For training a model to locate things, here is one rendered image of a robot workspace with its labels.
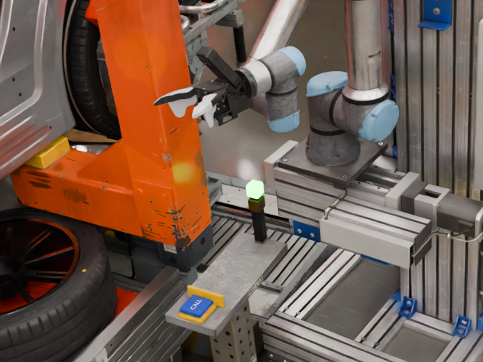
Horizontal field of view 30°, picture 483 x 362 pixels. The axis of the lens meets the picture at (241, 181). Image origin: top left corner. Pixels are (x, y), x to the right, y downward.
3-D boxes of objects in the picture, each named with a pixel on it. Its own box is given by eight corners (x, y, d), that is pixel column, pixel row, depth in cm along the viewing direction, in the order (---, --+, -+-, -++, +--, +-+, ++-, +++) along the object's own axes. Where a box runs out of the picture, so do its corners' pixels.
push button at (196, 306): (193, 299, 259) (192, 294, 257) (214, 306, 255) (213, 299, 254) (180, 314, 254) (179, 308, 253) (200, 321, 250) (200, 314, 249)
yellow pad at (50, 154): (40, 142, 303) (37, 129, 300) (72, 149, 296) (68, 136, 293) (12, 162, 293) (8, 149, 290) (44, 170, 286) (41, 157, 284)
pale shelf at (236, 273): (241, 238, 287) (240, 231, 286) (288, 251, 279) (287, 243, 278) (165, 322, 257) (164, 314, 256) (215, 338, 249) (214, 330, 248)
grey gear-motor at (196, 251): (132, 253, 346) (115, 177, 327) (225, 280, 325) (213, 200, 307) (103, 281, 333) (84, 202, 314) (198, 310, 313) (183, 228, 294)
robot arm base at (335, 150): (370, 145, 250) (369, 113, 244) (342, 171, 240) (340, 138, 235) (324, 133, 258) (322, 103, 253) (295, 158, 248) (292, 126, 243)
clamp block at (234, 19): (223, 19, 318) (221, 6, 315) (244, 22, 313) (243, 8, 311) (215, 25, 314) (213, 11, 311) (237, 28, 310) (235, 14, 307)
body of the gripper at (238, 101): (218, 127, 195) (260, 106, 200) (209, 90, 191) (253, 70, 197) (198, 121, 200) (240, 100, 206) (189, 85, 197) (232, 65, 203)
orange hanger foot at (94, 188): (49, 179, 313) (26, 90, 295) (173, 210, 288) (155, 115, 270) (16, 204, 301) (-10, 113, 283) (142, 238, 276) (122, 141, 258)
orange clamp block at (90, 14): (106, 8, 294) (89, -3, 286) (124, 11, 290) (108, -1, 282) (99, 28, 293) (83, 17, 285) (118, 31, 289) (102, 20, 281)
